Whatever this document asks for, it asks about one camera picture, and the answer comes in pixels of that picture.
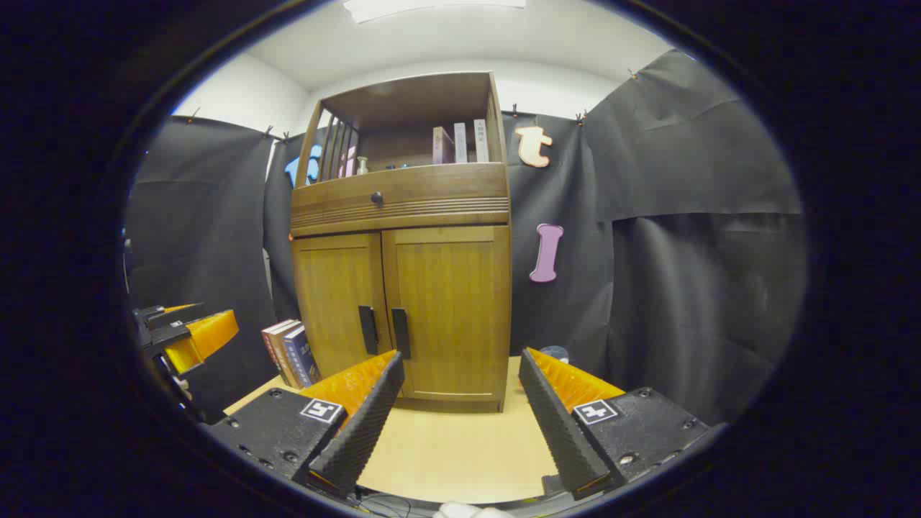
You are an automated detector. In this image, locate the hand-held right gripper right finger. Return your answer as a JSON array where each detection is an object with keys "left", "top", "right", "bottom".
[{"left": 518, "top": 347, "right": 727, "bottom": 501}]

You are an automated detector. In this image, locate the wooden shoe cabinet door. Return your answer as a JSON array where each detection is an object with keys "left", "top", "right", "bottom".
[
  {"left": 381, "top": 225, "right": 512, "bottom": 404},
  {"left": 291, "top": 232, "right": 394, "bottom": 382}
]

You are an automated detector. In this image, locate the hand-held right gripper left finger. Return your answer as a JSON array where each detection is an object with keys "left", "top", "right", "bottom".
[{"left": 205, "top": 350, "right": 406, "bottom": 499}]

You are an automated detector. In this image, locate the black backdrop cloth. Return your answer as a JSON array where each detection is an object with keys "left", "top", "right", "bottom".
[{"left": 124, "top": 49, "right": 810, "bottom": 427}]

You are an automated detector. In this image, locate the wooden drawer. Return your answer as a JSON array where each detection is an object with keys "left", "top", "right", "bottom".
[{"left": 290, "top": 163, "right": 510, "bottom": 238}]

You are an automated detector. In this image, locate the brown book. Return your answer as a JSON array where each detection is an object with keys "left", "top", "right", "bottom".
[{"left": 270, "top": 322, "right": 303, "bottom": 389}]

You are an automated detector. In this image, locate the wooden double-door shoe cabinet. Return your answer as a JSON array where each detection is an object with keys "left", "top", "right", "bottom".
[{"left": 288, "top": 71, "right": 513, "bottom": 414}]

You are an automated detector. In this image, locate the black door handle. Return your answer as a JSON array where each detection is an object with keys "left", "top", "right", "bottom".
[
  {"left": 358, "top": 305, "right": 380, "bottom": 355},
  {"left": 391, "top": 308, "right": 412, "bottom": 360}
]

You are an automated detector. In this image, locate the red book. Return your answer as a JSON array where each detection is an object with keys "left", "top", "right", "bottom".
[{"left": 261, "top": 319, "right": 296, "bottom": 389}]

